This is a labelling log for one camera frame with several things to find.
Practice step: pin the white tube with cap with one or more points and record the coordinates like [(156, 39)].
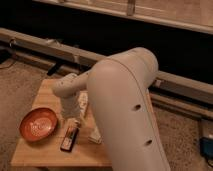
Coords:
[(83, 103)]

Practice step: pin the white rectangular soap block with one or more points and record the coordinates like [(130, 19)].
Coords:
[(95, 136)]

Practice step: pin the dark red eraser block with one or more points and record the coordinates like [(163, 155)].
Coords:
[(69, 138)]

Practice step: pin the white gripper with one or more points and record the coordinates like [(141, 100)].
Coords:
[(70, 108)]

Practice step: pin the small wooden table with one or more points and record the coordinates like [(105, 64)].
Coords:
[(46, 153)]

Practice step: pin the grey metal floor rail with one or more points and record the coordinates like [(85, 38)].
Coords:
[(183, 86)]

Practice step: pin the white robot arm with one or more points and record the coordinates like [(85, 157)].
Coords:
[(117, 89)]

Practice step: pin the blue object at right edge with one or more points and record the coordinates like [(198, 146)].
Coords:
[(206, 147)]

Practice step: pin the red ceramic bowl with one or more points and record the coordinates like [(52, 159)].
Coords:
[(38, 124)]

